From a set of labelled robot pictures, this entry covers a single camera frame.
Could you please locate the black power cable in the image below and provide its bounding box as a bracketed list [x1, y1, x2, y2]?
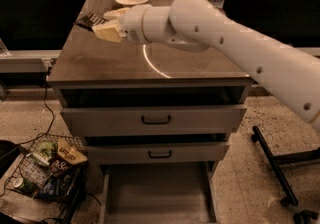
[0, 64, 56, 199]

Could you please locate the black wire basket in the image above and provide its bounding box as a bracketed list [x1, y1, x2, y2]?
[5, 134, 88, 224]

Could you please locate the green soda can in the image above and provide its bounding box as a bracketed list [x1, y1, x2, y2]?
[13, 177, 37, 196]

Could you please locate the green snack bag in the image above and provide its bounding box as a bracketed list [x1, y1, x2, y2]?
[36, 141, 57, 162]

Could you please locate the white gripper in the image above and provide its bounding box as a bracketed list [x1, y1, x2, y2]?
[92, 4, 151, 44]

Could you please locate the black rxbar chocolate bar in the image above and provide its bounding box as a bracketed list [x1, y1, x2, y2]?
[75, 13, 106, 31]

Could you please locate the grey open bottom drawer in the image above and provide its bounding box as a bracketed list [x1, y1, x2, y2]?
[99, 162, 218, 224]

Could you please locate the grey middle drawer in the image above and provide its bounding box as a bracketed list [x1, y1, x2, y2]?
[84, 142, 229, 165]

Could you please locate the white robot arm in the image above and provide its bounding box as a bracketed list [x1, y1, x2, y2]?
[93, 0, 320, 130]

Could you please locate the grey top drawer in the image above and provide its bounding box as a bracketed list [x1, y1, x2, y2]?
[61, 104, 246, 137]

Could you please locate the brown chip bag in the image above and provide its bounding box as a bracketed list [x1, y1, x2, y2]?
[57, 139, 88, 165]

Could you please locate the grey drawer cabinet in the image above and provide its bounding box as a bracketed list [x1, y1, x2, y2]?
[46, 0, 258, 224]

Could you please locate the dark blue snack bag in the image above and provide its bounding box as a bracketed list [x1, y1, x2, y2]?
[36, 173, 76, 202]

